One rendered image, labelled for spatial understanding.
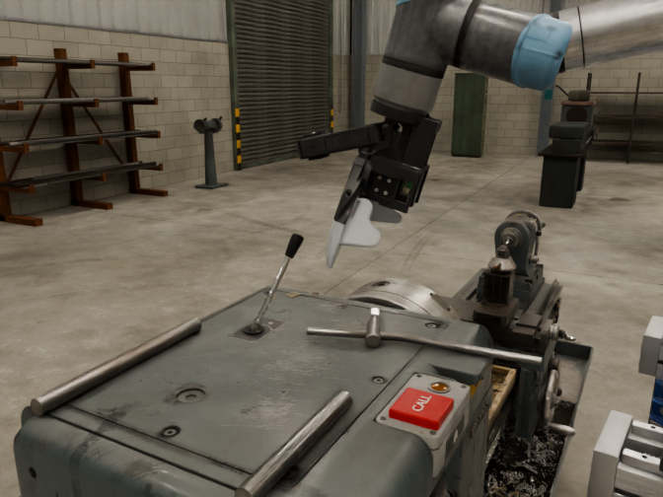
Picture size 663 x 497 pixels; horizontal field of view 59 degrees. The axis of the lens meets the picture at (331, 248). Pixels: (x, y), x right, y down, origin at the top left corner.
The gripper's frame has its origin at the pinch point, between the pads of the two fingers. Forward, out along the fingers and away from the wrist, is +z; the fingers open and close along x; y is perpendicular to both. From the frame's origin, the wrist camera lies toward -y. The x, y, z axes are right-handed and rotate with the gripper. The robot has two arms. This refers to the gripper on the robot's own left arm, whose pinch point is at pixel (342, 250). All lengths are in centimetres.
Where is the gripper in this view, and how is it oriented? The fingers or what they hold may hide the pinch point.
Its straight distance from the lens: 77.9
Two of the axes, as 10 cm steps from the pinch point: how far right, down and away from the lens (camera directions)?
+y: 9.1, 3.4, -2.3
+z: -2.5, 9.0, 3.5
